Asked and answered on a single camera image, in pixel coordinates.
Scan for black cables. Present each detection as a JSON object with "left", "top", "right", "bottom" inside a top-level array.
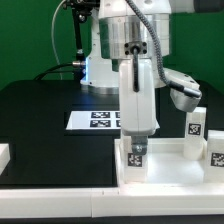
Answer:
[{"left": 33, "top": 63, "right": 83, "bottom": 82}]

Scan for white square tabletop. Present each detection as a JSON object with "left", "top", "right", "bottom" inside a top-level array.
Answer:
[{"left": 115, "top": 138, "right": 207, "bottom": 185}]

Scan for black camera stand pole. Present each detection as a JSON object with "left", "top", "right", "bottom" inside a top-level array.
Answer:
[{"left": 63, "top": 0, "right": 100, "bottom": 81}]

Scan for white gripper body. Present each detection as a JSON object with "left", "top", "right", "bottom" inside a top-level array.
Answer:
[{"left": 119, "top": 59, "right": 157, "bottom": 136}]

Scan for white sheet with tags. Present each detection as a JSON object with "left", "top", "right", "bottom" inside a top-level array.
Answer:
[{"left": 65, "top": 110, "right": 160, "bottom": 132}]

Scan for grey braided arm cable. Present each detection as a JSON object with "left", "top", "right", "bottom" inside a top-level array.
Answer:
[{"left": 124, "top": 0, "right": 203, "bottom": 98}]

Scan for white left fence piece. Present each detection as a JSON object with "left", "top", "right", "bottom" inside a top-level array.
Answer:
[{"left": 0, "top": 144, "right": 10, "bottom": 175}]

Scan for white front fence bar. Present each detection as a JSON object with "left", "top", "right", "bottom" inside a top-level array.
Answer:
[{"left": 0, "top": 184, "right": 224, "bottom": 219}]

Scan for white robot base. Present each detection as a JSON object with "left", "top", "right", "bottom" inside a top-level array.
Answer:
[{"left": 80, "top": 9, "right": 119, "bottom": 95}]

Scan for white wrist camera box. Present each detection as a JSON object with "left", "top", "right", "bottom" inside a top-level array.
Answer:
[{"left": 164, "top": 68, "right": 202, "bottom": 112}]

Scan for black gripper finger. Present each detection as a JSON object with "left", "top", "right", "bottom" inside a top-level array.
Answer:
[{"left": 131, "top": 136, "right": 148, "bottom": 156}]

